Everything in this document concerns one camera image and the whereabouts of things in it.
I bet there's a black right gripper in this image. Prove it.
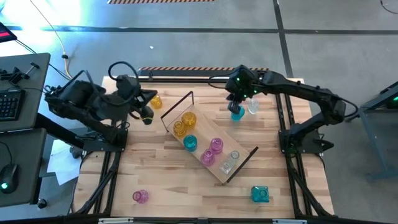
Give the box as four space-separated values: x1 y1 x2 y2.
226 65 262 114

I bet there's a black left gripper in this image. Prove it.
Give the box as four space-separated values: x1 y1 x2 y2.
107 90 158 125

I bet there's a small yellow glass bottle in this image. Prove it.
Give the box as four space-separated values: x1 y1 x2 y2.
150 94 163 110

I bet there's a small teal glass vase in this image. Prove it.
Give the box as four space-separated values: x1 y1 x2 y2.
230 105 246 122

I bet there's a small clear glass vase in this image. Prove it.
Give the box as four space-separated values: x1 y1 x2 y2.
247 98 260 115

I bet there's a tall yellow ribbed glass vase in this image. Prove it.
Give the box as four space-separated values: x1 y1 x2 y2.
172 120 187 138

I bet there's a squat yellow glass vase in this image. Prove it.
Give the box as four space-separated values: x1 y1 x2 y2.
181 111 197 130

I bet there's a pink ribbed glass vase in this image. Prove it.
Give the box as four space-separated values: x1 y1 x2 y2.
209 138 224 156

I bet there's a tall teal glass bottle vase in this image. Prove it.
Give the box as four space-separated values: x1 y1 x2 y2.
182 134 198 152

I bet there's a tall pink glass vase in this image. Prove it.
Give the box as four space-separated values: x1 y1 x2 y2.
200 148 216 167

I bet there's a square clear diamond-cut vase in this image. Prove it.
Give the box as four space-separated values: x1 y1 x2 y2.
218 160 234 176

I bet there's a square teal glass vase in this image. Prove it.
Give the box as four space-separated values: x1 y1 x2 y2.
251 185 271 203

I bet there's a pink scalloped glass vase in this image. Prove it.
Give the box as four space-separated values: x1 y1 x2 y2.
132 189 149 205

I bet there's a wooden shelf with black legs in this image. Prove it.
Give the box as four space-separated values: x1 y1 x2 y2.
160 90 259 184

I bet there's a black hazard-striped floor mat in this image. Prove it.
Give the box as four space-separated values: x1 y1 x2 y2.
136 66 272 78

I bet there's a black support beam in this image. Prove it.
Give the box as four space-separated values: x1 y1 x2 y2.
34 113 94 150

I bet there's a white paper sheet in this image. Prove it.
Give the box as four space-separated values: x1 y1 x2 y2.
46 139 82 187

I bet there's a grey desk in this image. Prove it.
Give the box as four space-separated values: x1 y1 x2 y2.
0 127 47 208
0 52 52 133

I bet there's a black keyboard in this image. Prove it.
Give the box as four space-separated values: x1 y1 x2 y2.
0 89 26 122

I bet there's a black computer mouse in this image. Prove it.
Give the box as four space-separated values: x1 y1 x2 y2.
0 163 19 195

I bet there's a black device with red screen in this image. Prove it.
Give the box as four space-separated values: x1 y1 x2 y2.
0 21 19 44

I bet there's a cream floor cable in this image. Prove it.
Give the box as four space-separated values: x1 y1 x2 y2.
29 0 74 81

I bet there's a white bracket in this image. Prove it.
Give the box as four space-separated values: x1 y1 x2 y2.
98 217 134 224
272 218 307 224

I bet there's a black desk clamp mount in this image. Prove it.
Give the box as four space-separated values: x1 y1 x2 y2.
0 61 40 85

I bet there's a grey desk leg frame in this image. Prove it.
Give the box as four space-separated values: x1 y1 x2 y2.
344 80 398 183

